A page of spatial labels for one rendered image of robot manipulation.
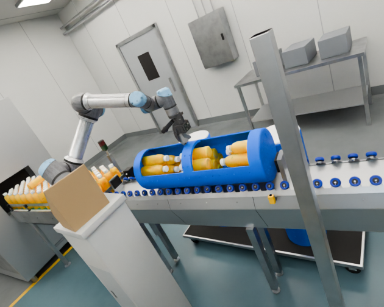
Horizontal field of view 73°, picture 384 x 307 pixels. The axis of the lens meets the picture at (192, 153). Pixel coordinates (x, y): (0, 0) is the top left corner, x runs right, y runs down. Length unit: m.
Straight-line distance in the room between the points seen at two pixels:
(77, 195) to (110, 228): 0.26
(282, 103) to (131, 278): 1.31
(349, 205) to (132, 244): 1.18
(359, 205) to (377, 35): 3.27
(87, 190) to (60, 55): 5.85
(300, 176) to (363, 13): 3.51
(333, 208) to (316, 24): 3.34
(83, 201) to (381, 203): 1.41
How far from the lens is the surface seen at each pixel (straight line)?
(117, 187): 2.21
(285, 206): 1.43
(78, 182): 1.48
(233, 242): 2.35
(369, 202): 1.37
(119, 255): 1.63
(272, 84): 0.86
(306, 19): 4.40
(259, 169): 1.30
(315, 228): 1.17
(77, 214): 1.50
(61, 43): 7.29
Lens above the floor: 1.78
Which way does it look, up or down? 23 degrees down
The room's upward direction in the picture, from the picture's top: 25 degrees counter-clockwise
